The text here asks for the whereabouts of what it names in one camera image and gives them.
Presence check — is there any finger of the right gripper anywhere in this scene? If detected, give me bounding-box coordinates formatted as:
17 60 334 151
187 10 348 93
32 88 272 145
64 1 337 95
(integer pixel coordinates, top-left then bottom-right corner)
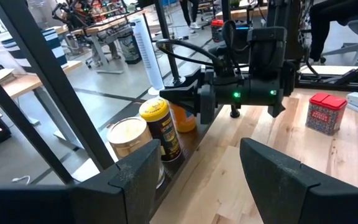
159 80 202 114

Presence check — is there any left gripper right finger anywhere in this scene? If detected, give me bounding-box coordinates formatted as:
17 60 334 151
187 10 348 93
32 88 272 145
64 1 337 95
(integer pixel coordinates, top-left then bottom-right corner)
239 138 358 224

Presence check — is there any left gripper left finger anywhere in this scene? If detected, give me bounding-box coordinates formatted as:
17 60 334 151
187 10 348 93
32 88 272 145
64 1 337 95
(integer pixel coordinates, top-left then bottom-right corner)
0 139 163 224

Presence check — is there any black-lid orange spice bottle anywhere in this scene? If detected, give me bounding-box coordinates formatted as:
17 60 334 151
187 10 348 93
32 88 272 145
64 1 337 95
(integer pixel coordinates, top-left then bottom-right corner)
169 101 197 134

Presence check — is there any yellow-lid spice jar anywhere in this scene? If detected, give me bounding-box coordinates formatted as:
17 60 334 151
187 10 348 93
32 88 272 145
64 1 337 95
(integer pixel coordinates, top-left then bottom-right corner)
139 97 183 163

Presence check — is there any tan-lid spice jar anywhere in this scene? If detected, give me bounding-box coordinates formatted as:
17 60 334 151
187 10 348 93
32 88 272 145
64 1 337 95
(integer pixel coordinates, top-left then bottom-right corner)
106 116 167 190

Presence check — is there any red-lid patterned spice tin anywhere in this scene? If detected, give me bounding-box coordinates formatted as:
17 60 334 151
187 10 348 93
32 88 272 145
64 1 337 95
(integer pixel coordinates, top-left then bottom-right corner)
305 92 348 136

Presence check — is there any white tower fan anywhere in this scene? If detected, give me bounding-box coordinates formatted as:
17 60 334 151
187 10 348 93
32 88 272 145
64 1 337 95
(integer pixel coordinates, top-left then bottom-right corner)
131 15 167 96

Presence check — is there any red-lid canister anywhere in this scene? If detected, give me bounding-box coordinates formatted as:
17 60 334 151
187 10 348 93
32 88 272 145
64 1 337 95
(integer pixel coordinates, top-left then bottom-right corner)
210 19 225 44

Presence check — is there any person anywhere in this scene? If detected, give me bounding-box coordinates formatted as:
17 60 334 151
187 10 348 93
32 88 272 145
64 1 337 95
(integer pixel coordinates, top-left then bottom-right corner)
308 0 358 62
178 0 202 34

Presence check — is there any wooden office desk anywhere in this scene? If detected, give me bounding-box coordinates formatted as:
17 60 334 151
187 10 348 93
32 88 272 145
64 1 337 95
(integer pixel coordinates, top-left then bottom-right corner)
0 60 83 150
54 7 155 75

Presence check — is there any white box with blue stripe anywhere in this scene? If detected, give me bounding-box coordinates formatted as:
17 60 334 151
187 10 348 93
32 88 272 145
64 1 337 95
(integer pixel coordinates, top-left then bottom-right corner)
1 27 68 68

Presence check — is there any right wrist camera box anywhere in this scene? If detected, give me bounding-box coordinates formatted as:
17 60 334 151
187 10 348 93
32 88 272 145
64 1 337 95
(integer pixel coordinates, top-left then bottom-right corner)
247 26 289 82

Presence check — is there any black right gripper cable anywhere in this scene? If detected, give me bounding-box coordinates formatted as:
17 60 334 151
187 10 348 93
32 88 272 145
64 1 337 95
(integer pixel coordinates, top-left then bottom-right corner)
155 20 252 78

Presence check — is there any black aluminium rig frame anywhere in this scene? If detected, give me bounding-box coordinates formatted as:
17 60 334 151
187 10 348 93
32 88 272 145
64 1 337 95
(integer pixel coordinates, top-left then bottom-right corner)
296 57 358 93

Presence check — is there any white power cable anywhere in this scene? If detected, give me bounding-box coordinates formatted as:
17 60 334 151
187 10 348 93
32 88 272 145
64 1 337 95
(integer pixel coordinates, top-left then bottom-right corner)
11 175 31 185

